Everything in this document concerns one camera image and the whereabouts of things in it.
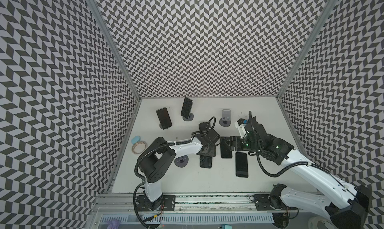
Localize grey round stand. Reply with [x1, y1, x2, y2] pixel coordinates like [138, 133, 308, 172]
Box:
[174, 155, 189, 168]
[219, 109, 231, 127]
[183, 113, 194, 122]

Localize phone teal edge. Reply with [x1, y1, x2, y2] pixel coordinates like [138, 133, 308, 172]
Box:
[181, 97, 193, 117]

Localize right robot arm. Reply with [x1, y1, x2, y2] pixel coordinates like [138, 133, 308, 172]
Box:
[227, 113, 372, 229]

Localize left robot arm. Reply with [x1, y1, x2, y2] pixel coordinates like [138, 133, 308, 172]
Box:
[134, 116, 221, 211]

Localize grey round stand back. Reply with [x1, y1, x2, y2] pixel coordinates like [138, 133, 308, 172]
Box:
[183, 113, 194, 122]

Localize tape roll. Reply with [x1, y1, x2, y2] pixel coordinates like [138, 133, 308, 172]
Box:
[131, 141, 147, 155]

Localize blue oval object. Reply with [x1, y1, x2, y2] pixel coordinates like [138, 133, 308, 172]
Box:
[131, 136, 141, 145]

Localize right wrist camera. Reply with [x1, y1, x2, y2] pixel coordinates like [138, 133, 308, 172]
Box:
[235, 118, 248, 138]

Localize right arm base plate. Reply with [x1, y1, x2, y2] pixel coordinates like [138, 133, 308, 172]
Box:
[249, 194, 297, 212]

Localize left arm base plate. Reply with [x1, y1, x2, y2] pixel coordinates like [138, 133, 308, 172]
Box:
[136, 195, 176, 212]

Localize aluminium rail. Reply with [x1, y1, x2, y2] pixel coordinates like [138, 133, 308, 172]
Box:
[92, 192, 343, 214]

